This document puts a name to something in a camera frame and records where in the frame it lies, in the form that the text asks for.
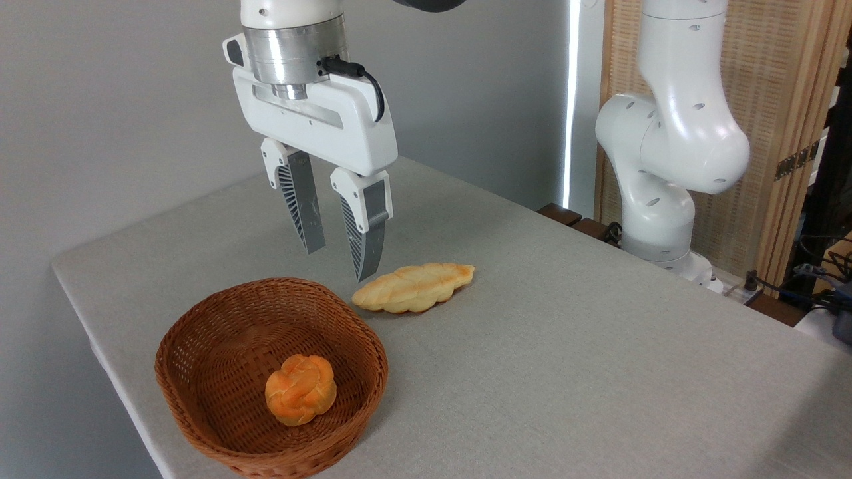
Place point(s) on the brass screen hinge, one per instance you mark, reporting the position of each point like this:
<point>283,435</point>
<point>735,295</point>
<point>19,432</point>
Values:
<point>795,161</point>

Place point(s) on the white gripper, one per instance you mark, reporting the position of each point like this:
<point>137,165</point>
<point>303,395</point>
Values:
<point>346,133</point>

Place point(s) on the bamboo folding screen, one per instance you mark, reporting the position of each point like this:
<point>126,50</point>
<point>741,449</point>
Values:
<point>772,80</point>

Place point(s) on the long braided bread loaf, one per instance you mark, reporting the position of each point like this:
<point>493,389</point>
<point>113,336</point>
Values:
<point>413,287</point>

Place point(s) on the black vertical stand post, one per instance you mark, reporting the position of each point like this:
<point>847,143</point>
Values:
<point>829,199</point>

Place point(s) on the round knotted bread roll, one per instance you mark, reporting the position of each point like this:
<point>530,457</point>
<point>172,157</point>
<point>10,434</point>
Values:
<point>301,389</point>

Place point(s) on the white box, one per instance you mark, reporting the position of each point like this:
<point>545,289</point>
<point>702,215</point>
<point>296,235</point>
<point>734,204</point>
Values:
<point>815,327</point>

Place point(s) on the dark grey device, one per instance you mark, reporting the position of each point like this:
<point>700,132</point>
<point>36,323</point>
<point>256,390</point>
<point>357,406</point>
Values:
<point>843,316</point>

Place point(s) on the brown wicker basket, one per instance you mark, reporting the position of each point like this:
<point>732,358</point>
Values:
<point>219,346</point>

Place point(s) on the grey fabric tablecloth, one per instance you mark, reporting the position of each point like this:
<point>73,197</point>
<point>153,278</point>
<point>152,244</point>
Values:
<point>566,366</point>

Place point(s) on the silver cylindrical wrist flange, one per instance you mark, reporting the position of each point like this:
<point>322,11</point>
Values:
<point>293,56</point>

